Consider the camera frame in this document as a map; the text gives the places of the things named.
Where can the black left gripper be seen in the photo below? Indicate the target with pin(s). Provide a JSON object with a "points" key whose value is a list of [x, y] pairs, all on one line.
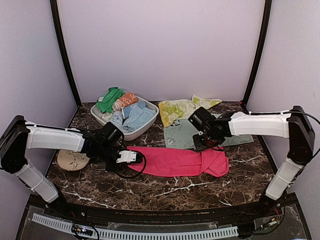
{"points": [[109, 168]]}

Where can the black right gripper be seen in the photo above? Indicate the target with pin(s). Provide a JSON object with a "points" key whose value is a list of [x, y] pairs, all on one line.
{"points": [[200, 147]]}

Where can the pink microfibre towel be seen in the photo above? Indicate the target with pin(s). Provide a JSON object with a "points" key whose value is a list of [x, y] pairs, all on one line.
{"points": [[171, 162]]}

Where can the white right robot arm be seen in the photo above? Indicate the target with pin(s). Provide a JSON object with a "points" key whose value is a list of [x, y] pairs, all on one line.
{"points": [[292, 125]]}

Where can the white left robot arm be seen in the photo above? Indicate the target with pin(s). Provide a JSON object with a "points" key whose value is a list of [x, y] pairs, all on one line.
{"points": [[22, 135]]}

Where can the grey plastic basin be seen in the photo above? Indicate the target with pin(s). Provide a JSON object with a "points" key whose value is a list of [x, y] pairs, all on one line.
{"points": [[129, 135]]}

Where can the small blue rolled towel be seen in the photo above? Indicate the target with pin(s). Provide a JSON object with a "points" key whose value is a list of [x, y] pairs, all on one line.
{"points": [[117, 119]]}

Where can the mint green panda towel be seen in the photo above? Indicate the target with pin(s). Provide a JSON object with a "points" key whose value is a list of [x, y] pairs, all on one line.
{"points": [[179, 135]]}

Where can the round painted ceramic plate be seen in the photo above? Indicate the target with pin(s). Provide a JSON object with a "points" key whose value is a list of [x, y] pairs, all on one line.
{"points": [[72, 161]]}

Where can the green rolled towel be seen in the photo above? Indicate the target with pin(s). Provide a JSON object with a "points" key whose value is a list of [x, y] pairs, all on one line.
{"points": [[105, 103]]}

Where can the light blue rolled towel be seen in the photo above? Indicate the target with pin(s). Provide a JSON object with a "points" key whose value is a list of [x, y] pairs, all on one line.
{"points": [[136, 116]]}

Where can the yellow green patterned towel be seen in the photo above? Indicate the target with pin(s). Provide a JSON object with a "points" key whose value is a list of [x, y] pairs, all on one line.
{"points": [[172, 110]]}

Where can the orange rolled towel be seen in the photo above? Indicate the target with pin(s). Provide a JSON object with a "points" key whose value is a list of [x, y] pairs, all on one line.
{"points": [[127, 99]]}

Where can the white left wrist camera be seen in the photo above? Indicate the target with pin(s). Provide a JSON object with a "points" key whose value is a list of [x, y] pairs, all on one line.
{"points": [[126, 156]]}

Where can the black front table rail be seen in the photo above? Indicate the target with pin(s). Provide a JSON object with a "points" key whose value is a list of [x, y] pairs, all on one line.
{"points": [[166, 207]]}

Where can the grey slotted cable duct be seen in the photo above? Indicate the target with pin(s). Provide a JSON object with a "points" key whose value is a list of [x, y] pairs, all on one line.
{"points": [[121, 231]]}

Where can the black right corner post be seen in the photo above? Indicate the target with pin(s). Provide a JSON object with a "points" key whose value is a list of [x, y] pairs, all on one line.
{"points": [[258, 53]]}

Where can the black corner post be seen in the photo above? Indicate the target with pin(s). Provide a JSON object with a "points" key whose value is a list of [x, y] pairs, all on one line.
{"points": [[63, 51], [258, 53]]}

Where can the black left corner post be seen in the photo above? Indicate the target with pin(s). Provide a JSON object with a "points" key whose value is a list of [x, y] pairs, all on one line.
{"points": [[63, 51]]}

